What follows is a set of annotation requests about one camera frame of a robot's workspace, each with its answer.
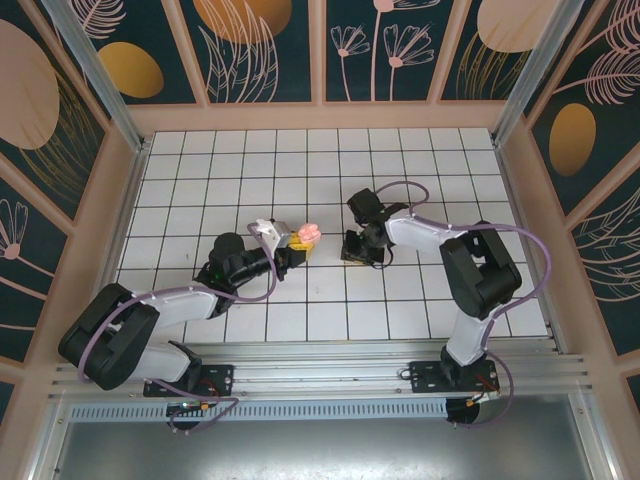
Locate aluminium side rail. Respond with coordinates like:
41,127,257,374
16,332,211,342
79,142,151,364
494,139,569,354

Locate grey metal sheet panel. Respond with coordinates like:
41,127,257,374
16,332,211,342
29,394,614,480

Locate red black power wires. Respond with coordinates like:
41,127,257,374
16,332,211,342
197,379,224,416
467,377,501,407

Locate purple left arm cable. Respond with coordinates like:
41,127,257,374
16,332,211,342
79,224,280,435

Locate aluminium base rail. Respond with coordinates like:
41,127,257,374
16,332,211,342
49,339,591,404

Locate aluminium corner post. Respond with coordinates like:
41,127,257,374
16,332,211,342
42,0,151,154
492,0,576,146

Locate grey slotted cable duct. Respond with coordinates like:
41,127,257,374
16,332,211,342
69,399,449,421

